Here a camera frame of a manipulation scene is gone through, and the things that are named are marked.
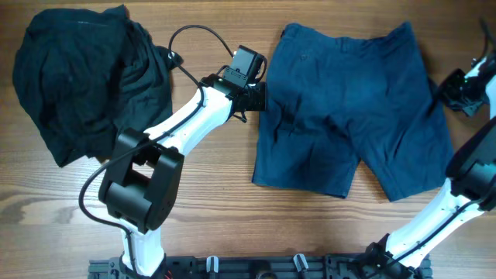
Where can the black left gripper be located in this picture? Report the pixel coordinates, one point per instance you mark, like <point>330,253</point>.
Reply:
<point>260,102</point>

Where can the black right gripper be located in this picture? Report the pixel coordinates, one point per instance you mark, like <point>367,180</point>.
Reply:
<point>449,93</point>

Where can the navy blue shorts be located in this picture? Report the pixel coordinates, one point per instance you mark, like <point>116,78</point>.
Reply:
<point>335,102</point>

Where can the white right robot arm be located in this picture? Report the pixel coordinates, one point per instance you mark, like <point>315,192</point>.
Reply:
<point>468,191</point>

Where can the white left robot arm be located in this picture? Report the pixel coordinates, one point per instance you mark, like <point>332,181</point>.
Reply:
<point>140,185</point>

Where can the black garment with logo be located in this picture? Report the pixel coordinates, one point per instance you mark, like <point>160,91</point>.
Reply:
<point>84,77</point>

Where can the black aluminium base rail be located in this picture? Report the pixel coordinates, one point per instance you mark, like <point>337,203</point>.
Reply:
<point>326,267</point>

